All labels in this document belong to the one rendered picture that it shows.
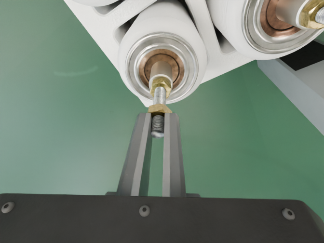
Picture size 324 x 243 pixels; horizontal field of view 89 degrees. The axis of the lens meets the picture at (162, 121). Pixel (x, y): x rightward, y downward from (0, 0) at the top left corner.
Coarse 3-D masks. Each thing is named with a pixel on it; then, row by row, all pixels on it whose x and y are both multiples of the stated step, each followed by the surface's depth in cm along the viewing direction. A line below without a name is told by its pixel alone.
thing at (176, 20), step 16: (160, 0) 23; (176, 0) 26; (144, 16) 16; (160, 16) 15; (176, 16) 16; (128, 32) 16; (144, 32) 15; (176, 32) 15; (192, 32) 15; (128, 48) 16
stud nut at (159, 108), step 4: (156, 104) 12; (160, 104) 11; (148, 108) 11; (152, 108) 11; (156, 108) 11; (160, 108) 11; (164, 108) 11; (168, 108) 12; (148, 112) 11; (152, 112) 11; (156, 112) 11; (160, 112) 11; (164, 112) 11; (168, 112) 11; (152, 116) 11
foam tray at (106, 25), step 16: (64, 0) 19; (128, 0) 19; (144, 0) 19; (192, 0) 19; (80, 16) 20; (96, 16) 20; (112, 16) 20; (128, 16) 20; (192, 16) 22; (208, 16) 20; (96, 32) 21; (112, 32) 21; (208, 32) 21; (112, 48) 23; (208, 48) 22; (224, 48) 24; (208, 64) 24; (224, 64) 24; (240, 64) 24; (208, 80) 26
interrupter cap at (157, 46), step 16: (160, 32) 15; (144, 48) 16; (160, 48) 16; (176, 48) 15; (192, 48) 15; (128, 64) 16; (144, 64) 17; (176, 64) 17; (192, 64) 16; (128, 80) 18; (144, 80) 18; (176, 80) 18; (192, 80) 17; (144, 96) 19; (176, 96) 19
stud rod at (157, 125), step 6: (156, 90) 14; (162, 90) 14; (156, 96) 13; (162, 96) 13; (156, 102) 12; (162, 102) 12; (156, 120) 11; (162, 120) 11; (156, 126) 10; (162, 126) 11; (156, 132) 10; (162, 132) 10
